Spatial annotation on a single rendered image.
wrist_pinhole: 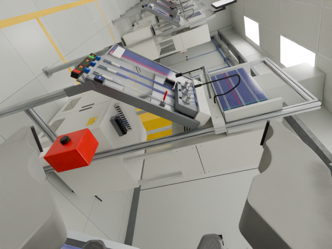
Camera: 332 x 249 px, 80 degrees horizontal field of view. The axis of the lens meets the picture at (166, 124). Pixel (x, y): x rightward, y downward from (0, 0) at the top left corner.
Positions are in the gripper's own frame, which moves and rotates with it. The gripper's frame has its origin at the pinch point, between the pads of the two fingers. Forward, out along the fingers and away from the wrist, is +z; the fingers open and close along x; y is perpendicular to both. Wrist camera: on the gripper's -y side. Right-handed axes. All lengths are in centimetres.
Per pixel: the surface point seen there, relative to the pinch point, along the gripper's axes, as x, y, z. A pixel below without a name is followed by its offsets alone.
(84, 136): -30, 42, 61
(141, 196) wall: -24, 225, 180
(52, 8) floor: -108, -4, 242
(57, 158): -40, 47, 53
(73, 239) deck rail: -22, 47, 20
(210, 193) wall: 66, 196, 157
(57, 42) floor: -101, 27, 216
